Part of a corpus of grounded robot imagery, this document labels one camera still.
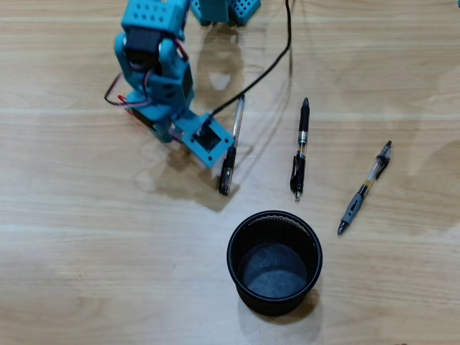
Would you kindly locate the black retractable pen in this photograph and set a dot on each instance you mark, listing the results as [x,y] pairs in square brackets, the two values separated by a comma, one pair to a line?
[303,125]

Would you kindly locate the clear pen with black cap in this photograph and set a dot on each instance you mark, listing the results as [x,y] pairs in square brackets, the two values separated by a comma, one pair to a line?
[237,122]

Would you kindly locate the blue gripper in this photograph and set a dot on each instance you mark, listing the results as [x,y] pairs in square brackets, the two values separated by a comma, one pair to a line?
[146,121]

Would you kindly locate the retractable pen with grey grip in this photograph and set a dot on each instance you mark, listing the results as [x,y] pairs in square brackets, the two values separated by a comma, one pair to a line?
[354,208]

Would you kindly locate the black mesh pen holder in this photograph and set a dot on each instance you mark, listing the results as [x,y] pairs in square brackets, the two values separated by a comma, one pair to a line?
[276,305]

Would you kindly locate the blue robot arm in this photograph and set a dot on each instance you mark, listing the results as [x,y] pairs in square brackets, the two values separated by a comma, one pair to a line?
[169,82]

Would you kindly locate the blue wrist camera module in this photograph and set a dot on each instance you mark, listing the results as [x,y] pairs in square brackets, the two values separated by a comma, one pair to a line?
[199,124]

